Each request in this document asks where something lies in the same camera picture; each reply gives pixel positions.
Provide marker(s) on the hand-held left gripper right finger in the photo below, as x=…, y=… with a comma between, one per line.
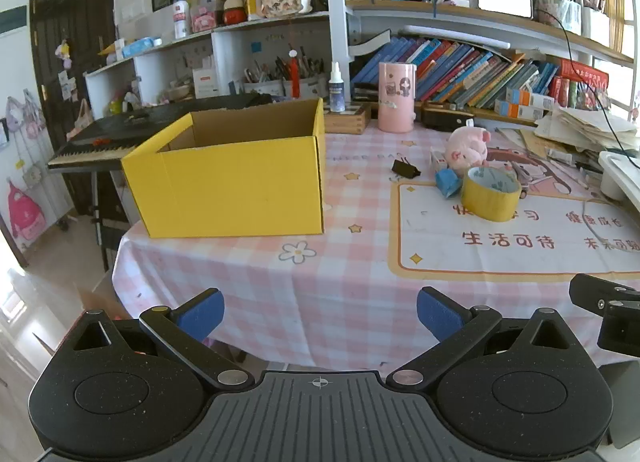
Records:
x=442, y=314

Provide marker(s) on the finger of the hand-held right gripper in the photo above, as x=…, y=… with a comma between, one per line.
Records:
x=590, y=292

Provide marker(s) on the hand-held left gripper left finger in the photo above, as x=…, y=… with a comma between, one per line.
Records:
x=200, y=314

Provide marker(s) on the yellow tape roll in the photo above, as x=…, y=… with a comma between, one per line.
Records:
x=480, y=204

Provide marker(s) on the yellow cardboard box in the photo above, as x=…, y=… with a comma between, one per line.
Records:
x=225, y=192

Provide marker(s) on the blue plastic packet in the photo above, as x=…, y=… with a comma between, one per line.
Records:
x=446, y=182

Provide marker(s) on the black binder clip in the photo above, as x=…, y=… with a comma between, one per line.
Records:
x=404, y=168

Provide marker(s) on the pink pig plush toy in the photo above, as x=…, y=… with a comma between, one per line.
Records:
x=465, y=147

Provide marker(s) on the pink checkered cloth desktop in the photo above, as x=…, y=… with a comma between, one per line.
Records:
x=310, y=302

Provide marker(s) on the brown cardboard carton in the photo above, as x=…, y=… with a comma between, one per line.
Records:
x=100, y=299

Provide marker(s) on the white plastic appliance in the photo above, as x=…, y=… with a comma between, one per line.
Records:
x=617, y=177

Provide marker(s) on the black keyboard stand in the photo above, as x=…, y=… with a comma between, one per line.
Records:
x=100, y=222

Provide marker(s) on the small white red box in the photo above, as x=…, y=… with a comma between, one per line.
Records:
x=438, y=158

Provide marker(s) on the stack of papers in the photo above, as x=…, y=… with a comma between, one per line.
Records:
x=580, y=127

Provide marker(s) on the small black case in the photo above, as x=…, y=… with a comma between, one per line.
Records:
x=445, y=120

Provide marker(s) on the orange white medicine box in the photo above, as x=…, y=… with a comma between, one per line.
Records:
x=530, y=98
x=517, y=110

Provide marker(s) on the pink backpack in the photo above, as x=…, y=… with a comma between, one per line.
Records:
x=22, y=214

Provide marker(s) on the black electronic keyboard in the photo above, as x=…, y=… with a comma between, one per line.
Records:
x=150, y=117

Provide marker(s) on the wooden checkered box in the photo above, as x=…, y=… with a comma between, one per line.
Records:
x=345, y=123

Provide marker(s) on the pink cylinder container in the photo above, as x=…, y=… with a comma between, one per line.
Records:
x=396, y=102

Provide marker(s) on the red book box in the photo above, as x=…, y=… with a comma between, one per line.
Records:
x=582, y=73

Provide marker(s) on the white box with red label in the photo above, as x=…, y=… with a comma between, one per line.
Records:
x=206, y=85

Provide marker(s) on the white pen holder with brushes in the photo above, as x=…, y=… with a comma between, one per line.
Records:
x=270, y=87

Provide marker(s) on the white spray bottle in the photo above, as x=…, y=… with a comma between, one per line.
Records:
x=337, y=95

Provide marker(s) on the row of leaning books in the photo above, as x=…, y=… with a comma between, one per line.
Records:
x=450, y=67

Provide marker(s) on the hanging pastel bags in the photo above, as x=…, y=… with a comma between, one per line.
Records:
x=25, y=115

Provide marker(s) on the white paper bag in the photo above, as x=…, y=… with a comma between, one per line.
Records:
x=570, y=15
x=596, y=25

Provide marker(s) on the white shelf unit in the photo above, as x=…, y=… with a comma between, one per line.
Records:
x=225, y=47

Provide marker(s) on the blue wet wipes pack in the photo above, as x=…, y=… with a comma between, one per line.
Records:
x=140, y=47

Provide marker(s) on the small pink box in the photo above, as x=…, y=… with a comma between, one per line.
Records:
x=203, y=20

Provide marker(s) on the plush door charm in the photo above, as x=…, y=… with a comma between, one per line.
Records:
x=63, y=50

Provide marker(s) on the white lotion bottle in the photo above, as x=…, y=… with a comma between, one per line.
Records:
x=181, y=17

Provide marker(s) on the smartphone on shelf stand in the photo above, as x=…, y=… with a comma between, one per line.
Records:
x=505, y=3

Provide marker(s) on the white bookshelf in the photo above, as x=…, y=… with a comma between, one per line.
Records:
x=336, y=17

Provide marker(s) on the dark wooden door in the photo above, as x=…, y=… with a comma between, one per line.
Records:
x=75, y=17

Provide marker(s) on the white wall switch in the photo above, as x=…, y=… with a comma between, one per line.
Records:
x=134, y=10

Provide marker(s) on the dark green wall sign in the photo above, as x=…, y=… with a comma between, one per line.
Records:
x=12, y=22

